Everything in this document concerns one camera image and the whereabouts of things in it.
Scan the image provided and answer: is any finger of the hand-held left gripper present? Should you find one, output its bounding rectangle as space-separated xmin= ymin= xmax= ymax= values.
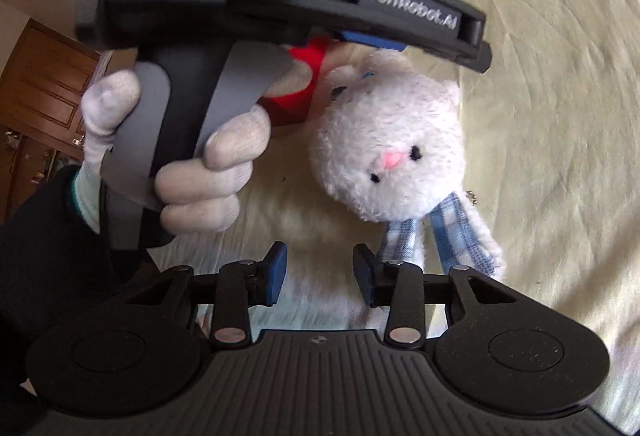
xmin=340 ymin=28 xmax=494 ymax=73

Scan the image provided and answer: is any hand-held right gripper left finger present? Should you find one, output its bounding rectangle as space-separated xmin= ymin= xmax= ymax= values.
xmin=122 ymin=241 xmax=289 ymax=351

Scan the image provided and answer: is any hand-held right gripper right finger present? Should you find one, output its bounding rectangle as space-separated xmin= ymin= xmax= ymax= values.
xmin=352 ymin=243 xmax=518 ymax=350

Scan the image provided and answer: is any red cardboard box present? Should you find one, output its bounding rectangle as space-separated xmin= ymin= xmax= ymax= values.
xmin=237 ymin=0 xmax=330 ymax=127

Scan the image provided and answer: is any white bunny plush blue bow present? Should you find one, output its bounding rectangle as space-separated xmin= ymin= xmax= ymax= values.
xmin=309 ymin=48 xmax=506 ymax=279

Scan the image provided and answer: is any person's left hand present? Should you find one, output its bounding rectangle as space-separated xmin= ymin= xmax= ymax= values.
xmin=72 ymin=68 xmax=273 ymax=237

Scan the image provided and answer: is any wooden cabinet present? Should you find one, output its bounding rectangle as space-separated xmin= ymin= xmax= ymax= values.
xmin=0 ymin=18 xmax=103 ymax=223

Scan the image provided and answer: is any printed bed sheet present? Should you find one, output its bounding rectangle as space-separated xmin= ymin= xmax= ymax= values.
xmin=150 ymin=0 xmax=640 ymax=422

